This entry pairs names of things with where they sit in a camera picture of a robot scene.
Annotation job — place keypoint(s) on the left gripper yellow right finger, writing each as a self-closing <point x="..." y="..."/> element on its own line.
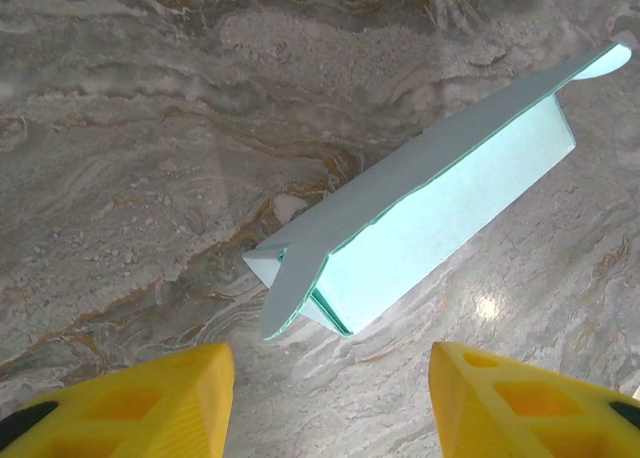
<point x="500" y="408"/>

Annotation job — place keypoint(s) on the light teal paper box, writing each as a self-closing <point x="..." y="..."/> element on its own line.
<point x="425" y="218"/>

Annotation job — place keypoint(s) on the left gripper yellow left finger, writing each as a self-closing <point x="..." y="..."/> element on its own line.
<point x="150" y="408"/>

